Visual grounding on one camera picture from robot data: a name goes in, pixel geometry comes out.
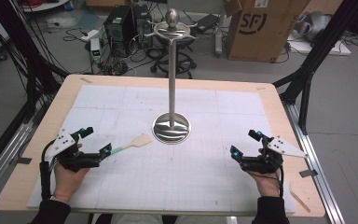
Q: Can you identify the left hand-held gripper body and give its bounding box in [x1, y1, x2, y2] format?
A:
[45, 127, 104, 173]

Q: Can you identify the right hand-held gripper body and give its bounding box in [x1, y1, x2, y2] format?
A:
[239, 134, 309, 175]

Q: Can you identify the wooden spatula with teal handle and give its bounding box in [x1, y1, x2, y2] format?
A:
[109, 133, 154, 156]

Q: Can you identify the person's right hand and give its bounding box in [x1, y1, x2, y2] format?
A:
[249, 147, 282, 198]

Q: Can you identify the person's left hand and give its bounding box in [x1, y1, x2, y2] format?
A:
[52, 143, 91, 203]

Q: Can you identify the white grid mat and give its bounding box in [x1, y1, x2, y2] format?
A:
[26, 84, 296, 215]

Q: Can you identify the thin wooden stick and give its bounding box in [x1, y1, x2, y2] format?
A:
[289, 189, 312, 215]

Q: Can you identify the small device with green display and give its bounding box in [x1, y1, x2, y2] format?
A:
[89, 37, 103, 63]

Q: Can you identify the white power strip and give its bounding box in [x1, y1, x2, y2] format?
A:
[79, 29, 101, 42]

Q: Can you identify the large cardboard box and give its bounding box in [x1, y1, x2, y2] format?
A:
[225, 0, 312, 63]

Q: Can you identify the steel utensil rack stand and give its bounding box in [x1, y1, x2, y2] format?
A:
[144, 7, 199, 146]

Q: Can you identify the black computer tower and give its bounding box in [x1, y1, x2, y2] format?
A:
[103, 5, 138, 59]

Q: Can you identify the black office chair base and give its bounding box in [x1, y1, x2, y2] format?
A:
[145, 40, 199, 79]

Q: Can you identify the white stand leg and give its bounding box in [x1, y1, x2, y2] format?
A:
[213, 0, 228, 59]

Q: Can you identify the black flat power adapter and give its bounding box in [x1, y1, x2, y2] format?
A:
[195, 13, 221, 35]

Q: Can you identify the grey bag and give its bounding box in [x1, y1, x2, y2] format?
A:
[293, 10, 333, 44]

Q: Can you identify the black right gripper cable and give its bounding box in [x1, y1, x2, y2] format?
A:
[274, 155, 286, 199]

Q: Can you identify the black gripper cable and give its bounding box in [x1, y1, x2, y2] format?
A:
[274, 155, 286, 199]
[39, 139, 59, 201]

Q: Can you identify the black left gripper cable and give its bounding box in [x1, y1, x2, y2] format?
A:
[39, 139, 59, 201]

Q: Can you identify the aluminium rail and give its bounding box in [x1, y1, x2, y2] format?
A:
[0, 120, 35, 204]
[281, 101, 347, 224]

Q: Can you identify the black metal frame stand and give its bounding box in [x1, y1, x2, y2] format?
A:
[272, 0, 358, 135]
[0, 0, 70, 125]

